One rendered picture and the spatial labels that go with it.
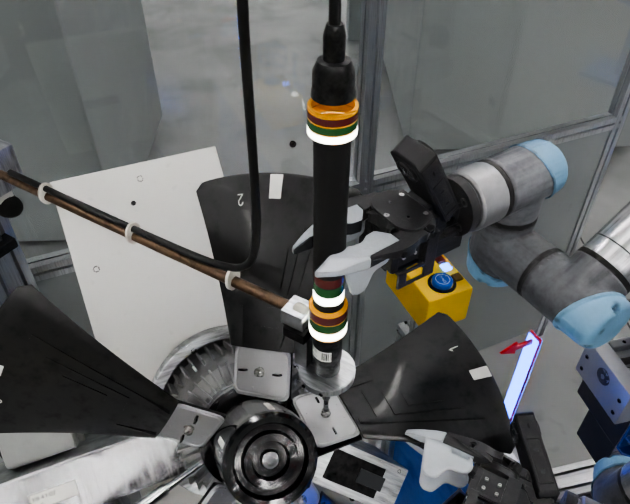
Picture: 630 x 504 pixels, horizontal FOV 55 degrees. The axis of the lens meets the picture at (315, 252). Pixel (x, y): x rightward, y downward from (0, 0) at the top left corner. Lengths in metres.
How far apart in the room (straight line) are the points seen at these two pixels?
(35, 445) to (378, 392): 0.48
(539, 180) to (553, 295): 0.14
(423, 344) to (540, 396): 1.55
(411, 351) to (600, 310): 0.30
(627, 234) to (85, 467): 0.74
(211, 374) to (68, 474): 0.23
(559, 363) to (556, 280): 1.83
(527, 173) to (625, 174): 3.03
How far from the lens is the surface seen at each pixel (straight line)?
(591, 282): 0.76
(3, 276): 1.26
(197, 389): 0.90
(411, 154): 0.60
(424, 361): 0.91
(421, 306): 1.18
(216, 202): 0.82
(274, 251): 0.77
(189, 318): 1.00
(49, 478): 0.92
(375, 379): 0.88
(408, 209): 0.65
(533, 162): 0.76
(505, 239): 0.79
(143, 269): 0.99
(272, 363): 0.79
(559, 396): 2.48
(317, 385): 0.74
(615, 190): 3.61
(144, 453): 0.91
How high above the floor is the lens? 1.89
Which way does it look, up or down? 42 degrees down
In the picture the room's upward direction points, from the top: straight up
